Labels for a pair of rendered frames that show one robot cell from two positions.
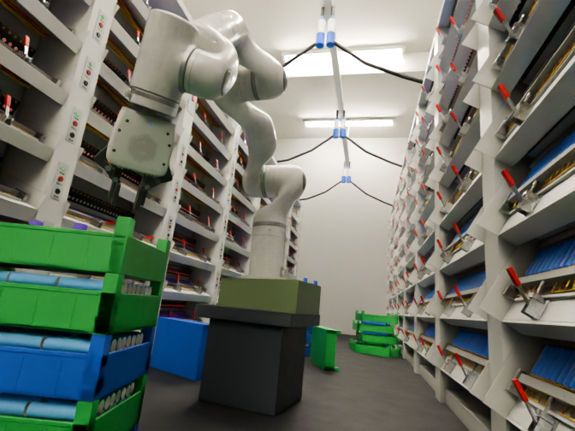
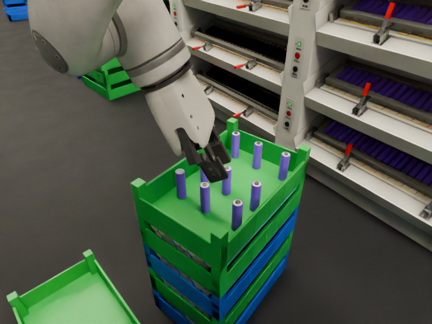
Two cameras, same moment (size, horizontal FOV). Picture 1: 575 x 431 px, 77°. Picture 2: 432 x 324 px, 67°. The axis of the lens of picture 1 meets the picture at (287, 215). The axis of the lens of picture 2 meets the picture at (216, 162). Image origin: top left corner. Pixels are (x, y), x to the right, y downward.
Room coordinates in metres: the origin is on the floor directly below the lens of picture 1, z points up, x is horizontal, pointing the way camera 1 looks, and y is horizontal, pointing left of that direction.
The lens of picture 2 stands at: (0.89, -0.02, 0.77)
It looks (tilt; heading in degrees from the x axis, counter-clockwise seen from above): 37 degrees down; 129
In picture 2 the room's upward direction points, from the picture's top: straight up
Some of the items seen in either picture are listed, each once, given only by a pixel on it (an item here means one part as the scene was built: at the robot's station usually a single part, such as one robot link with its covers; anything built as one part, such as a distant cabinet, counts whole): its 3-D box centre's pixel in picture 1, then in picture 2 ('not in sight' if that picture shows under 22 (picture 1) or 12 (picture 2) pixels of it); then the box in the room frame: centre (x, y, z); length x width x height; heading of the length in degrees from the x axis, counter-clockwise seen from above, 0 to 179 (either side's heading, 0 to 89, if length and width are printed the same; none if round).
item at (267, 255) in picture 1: (267, 254); not in sight; (1.27, 0.06, 0.47); 0.19 x 0.19 x 0.18
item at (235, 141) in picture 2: not in sight; (235, 144); (0.54, 0.49, 0.36); 0.02 x 0.02 x 0.06
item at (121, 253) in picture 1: (59, 245); (227, 179); (0.60, 0.37, 0.36); 0.30 x 0.20 x 0.08; 90
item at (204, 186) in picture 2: not in sight; (205, 197); (0.60, 0.31, 0.36); 0.02 x 0.02 x 0.06
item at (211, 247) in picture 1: (213, 213); not in sight; (2.53, 0.53, 0.89); 0.20 x 0.09 x 1.78; 77
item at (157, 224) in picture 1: (161, 179); not in sight; (1.85, 0.69, 0.89); 0.20 x 0.09 x 1.78; 77
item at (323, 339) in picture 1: (324, 346); not in sight; (2.11, -0.28, 0.10); 0.30 x 0.08 x 0.20; 9
